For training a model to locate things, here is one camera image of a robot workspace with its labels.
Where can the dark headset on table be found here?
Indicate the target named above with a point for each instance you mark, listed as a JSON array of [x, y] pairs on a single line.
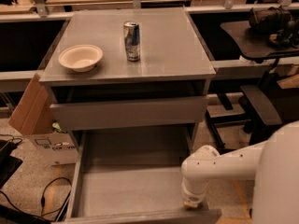
[[281, 27]]

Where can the black office chair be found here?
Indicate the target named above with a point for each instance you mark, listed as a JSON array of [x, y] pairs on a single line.
[[267, 107]]

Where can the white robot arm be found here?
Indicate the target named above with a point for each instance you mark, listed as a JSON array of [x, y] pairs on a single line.
[[273, 166]]

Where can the white paper bowl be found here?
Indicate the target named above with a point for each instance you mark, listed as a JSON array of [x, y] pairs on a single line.
[[80, 58]]

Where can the black side table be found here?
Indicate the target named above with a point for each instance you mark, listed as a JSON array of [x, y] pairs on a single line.
[[255, 46]]

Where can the white printed cardboard box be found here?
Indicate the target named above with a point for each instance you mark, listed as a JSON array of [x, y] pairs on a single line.
[[56, 148]]

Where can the grey drawer cabinet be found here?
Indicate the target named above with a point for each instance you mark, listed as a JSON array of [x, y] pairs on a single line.
[[172, 64]]

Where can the grey top drawer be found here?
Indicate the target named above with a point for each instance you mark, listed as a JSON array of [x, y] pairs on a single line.
[[130, 113]]

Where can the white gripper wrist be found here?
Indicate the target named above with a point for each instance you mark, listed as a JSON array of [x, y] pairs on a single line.
[[191, 194]]

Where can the grey drawer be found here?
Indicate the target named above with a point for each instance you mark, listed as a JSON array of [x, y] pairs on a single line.
[[130, 113], [132, 177]]

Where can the silver blue drink can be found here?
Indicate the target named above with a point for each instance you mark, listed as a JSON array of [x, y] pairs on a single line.
[[132, 40]]

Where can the brown cardboard box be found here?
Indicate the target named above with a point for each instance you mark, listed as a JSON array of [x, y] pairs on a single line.
[[32, 115]]

